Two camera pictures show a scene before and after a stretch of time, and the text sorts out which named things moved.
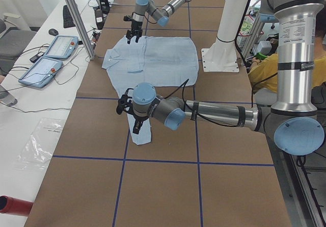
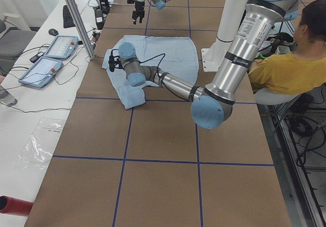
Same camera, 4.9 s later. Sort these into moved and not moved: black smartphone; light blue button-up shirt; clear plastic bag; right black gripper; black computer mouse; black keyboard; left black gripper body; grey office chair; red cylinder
Moved: left black gripper body; light blue button-up shirt; right black gripper
Not moved: clear plastic bag; grey office chair; black keyboard; black computer mouse; black smartphone; red cylinder
